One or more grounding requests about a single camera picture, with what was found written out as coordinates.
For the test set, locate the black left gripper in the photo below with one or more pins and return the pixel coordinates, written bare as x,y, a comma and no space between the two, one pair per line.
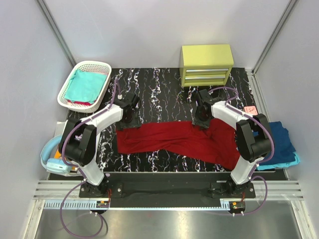
128,123

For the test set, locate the pink cube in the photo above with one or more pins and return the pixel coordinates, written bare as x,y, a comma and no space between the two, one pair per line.
251,110

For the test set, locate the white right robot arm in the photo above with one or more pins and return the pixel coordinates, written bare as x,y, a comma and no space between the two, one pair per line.
252,135

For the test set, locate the aluminium frame post right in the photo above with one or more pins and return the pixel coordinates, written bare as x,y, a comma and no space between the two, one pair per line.
275,33

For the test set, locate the red t shirt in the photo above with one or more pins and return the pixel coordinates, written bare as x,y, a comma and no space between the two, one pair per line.
216,144

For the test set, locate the pink folded shirt in basket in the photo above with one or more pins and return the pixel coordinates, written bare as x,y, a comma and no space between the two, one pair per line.
81,103

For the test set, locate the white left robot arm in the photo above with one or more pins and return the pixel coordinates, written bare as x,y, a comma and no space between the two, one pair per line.
79,142

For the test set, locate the aluminium frame post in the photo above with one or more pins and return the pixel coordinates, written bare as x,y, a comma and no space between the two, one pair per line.
275,33
56,31

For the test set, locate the light blue shirt under pile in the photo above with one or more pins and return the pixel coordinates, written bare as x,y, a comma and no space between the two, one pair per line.
277,163

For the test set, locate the white plastic laundry basket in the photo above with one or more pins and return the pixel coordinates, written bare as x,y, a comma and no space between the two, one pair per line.
86,66

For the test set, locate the aluminium frame post left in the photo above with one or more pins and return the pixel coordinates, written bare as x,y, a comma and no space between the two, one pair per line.
56,31

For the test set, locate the blue t shirt pile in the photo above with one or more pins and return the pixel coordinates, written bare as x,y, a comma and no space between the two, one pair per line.
282,143

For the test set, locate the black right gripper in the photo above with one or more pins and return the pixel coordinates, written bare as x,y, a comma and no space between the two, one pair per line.
196,121

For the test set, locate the yellow green drawer cabinet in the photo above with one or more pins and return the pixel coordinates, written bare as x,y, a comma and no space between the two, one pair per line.
205,65

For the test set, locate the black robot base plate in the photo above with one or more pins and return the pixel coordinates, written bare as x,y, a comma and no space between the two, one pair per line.
167,190

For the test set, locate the teal folded t shirt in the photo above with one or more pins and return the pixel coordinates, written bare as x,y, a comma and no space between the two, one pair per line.
85,86

